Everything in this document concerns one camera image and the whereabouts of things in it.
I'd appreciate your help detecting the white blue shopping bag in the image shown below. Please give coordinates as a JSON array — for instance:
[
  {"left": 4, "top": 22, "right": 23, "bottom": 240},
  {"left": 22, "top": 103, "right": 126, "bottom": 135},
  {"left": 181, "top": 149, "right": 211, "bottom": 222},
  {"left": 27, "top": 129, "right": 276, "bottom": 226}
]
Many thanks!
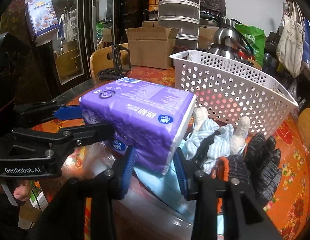
[{"left": 302, "top": 18, "right": 310, "bottom": 65}]

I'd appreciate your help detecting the black phone stand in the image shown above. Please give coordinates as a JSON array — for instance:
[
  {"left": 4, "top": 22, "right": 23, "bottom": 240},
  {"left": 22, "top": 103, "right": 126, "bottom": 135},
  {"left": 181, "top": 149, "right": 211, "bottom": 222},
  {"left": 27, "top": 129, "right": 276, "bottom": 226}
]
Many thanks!
[{"left": 98, "top": 44, "right": 132, "bottom": 80}]

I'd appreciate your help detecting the brown cardboard box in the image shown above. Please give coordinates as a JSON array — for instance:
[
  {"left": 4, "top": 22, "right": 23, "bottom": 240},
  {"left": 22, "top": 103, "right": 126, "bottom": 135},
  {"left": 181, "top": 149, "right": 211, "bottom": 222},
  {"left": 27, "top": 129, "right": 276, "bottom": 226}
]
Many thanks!
[{"left": 126, "top": 27, "right": 179, "bottom": 69}]

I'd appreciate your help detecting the red floral tablecloth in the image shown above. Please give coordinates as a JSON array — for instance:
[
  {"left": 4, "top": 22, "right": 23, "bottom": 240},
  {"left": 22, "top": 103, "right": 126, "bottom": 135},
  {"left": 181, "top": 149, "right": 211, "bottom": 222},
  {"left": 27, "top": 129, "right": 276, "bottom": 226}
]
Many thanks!
[{"left": 45, "top": 116, "right": 310, "bottom": 239}]

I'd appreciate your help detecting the clear plastic bag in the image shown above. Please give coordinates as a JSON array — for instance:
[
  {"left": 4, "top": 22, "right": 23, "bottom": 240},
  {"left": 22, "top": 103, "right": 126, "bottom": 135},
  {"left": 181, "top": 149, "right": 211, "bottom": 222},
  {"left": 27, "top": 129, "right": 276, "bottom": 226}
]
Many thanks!
[{"left": 82, "top": 144, "right": 198, "bottom": 240}]

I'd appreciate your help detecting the person's left hand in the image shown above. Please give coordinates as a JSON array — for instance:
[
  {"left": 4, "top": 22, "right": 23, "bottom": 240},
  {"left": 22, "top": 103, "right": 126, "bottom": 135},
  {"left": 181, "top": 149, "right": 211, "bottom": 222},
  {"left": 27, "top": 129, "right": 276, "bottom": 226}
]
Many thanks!
[{"left": 0, "top": 180, "right": 31, "bottom": 202}]

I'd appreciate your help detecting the blue picture calendar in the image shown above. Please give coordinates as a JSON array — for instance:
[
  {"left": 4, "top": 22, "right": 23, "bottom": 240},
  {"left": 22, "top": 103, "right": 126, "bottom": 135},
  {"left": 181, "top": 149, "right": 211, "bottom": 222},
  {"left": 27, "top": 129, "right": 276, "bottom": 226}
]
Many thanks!
[{"left": 24, "top": 0, "right": 60, "bottom": 47}]

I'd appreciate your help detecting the wooden chair right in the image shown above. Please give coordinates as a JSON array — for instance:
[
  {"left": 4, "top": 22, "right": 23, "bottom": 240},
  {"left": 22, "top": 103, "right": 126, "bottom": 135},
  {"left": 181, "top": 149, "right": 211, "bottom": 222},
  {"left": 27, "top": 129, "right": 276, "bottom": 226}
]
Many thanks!
[{"left": 298, "top": 108, "right": 310, "bottom": 152}]

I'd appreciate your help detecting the light blue striped cloth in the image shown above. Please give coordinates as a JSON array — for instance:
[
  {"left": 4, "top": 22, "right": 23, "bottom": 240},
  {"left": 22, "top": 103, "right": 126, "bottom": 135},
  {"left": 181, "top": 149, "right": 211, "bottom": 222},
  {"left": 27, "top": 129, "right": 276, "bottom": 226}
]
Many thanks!
[{"left": 179, "top": 118, "right": 234, "bottom": 174}]

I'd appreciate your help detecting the green shopping bag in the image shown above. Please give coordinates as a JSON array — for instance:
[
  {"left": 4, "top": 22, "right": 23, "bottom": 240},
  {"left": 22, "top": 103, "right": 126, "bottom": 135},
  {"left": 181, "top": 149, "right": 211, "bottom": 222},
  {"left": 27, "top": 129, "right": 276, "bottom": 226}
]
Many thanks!
[{"left": 235, "top": 24, "right": 265, "bottom": 66}]

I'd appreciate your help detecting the stainless steel kettle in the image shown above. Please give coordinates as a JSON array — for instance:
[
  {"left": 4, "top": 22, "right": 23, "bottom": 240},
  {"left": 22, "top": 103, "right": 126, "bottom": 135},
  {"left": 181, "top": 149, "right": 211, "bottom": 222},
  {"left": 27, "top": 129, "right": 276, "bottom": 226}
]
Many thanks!
[{"left": 208, "top": 18, "right": 254, "bottom": 61}]

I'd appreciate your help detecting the wooden chair left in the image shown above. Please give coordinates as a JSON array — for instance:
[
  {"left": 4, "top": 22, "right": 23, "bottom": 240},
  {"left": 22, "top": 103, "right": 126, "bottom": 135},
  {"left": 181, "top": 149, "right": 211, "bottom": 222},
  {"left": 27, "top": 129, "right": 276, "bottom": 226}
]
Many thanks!
[{"left": 89, "top": 46, "right": 129, "bottom": 77}]

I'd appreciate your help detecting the beige canvas tote bag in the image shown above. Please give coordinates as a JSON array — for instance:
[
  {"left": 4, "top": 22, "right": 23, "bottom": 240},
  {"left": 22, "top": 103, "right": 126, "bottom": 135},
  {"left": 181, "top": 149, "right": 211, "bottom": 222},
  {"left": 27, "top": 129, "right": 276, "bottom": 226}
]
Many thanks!
[{"left": 276, "top": 1, "right": 305, "bottom": 78}]

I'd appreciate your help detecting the clear plastic drawer tower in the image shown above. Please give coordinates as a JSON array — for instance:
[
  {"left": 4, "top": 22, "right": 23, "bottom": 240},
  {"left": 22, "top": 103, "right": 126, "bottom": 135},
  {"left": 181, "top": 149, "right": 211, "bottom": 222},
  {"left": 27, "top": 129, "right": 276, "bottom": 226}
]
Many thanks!
[{"left": 158, "top": 0, "right": 200, "bottom": 49}]

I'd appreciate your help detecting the black knit glove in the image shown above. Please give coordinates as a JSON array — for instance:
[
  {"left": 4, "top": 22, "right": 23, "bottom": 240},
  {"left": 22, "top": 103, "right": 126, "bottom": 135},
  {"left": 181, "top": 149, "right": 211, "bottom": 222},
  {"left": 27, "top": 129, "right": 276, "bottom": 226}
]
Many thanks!
[{"left": 211, "top": 133, "right": 282, "bottom": 207}]

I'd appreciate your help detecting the wooden chair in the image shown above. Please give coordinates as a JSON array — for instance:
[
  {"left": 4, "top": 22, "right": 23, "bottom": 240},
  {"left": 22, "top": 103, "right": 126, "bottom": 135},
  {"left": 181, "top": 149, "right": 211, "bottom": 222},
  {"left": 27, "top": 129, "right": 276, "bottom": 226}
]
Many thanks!
[
  {"left": 89, "top": 46, "right": 129, "bottom": 77},
  {"left": 298, "top": 108, "right": 310, "bottom": 152}
]

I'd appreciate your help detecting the white perforated plastic basket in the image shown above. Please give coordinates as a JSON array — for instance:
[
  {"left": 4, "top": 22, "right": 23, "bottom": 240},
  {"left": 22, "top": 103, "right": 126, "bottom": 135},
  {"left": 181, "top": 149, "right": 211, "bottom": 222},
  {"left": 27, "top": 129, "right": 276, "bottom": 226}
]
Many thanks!
[{"left": 170, "top": 50, "right": 298, "bottom": 137}]

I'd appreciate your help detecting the purple tissue pack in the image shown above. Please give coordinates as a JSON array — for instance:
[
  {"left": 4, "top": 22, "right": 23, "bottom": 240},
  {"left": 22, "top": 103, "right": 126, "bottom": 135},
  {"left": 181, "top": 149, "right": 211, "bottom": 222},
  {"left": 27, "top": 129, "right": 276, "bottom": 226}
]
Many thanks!
[{"left": 79, "top": 77, "right": 196, "bottom": 175}]

